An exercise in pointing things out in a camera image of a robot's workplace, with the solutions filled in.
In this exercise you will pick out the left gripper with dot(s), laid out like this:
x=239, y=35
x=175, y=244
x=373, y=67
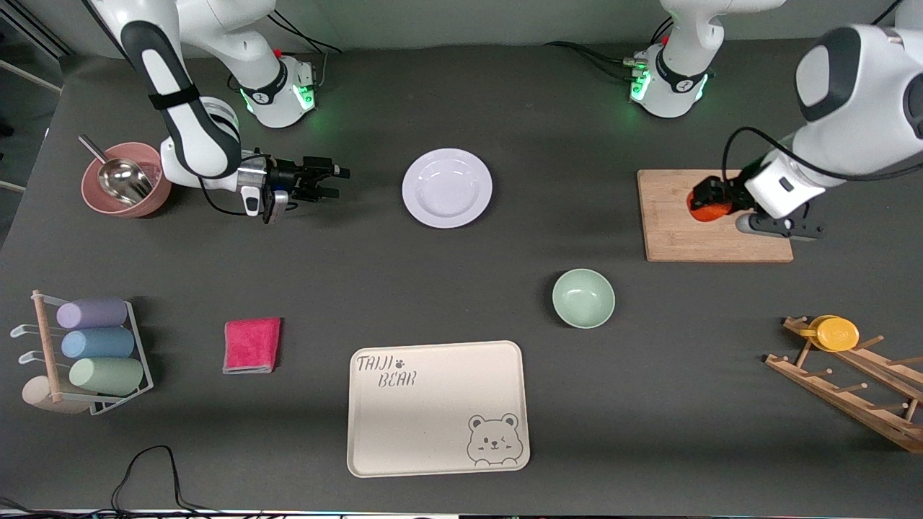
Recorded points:
x=730, y=193

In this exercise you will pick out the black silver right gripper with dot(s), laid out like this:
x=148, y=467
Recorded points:
x=290, y=176

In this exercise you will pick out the orange fruit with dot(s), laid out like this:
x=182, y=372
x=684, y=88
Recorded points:
x=708, y=211

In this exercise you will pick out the white round plate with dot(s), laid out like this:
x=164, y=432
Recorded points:
x=447, y=187

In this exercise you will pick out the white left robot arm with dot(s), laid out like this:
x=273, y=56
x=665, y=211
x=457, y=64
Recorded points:
x=865, y=86

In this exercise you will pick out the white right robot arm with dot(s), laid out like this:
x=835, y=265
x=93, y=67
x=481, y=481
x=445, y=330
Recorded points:
x=195, y=137

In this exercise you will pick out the wooden cutting board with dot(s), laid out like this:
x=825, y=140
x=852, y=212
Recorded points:
x=670, y=241

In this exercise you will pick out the dark grey table mat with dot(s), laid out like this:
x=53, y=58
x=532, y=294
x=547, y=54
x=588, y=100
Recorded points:
x=433, y=288

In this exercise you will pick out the pink bowl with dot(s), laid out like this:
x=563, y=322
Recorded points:
x=155, y=194

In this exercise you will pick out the yellow cup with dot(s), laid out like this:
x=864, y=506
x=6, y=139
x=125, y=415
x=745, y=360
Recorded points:
x=836, y=334

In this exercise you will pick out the pink folded cloth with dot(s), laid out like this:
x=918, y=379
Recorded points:
x=251, y=346

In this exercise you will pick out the pale green bowl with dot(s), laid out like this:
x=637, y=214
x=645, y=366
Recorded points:
x=584, y=299

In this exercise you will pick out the metal scoop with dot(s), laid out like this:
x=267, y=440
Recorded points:
x=122, y=179

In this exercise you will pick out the wooden peg drying rack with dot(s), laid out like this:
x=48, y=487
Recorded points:
x=851, y=404

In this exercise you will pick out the cream bear print tray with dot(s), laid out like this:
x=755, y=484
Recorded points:
x=433, y=418

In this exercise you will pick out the purple cup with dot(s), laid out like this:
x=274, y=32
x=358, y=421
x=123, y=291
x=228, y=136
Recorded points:
x=94, y=313

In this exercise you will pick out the blue cup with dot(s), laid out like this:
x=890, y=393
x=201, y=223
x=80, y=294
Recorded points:
x=97, y=343

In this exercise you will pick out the green cup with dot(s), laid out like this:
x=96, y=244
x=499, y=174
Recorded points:
x=108, y=376

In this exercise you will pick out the thin pale rod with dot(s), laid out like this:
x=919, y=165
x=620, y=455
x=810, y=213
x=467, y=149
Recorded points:
x=43, y=81

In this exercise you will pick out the beige cup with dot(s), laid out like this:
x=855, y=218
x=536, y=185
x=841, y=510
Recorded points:
x=36, y=395

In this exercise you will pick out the black aluminium frame bar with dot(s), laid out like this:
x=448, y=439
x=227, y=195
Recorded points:
x=50, y=40

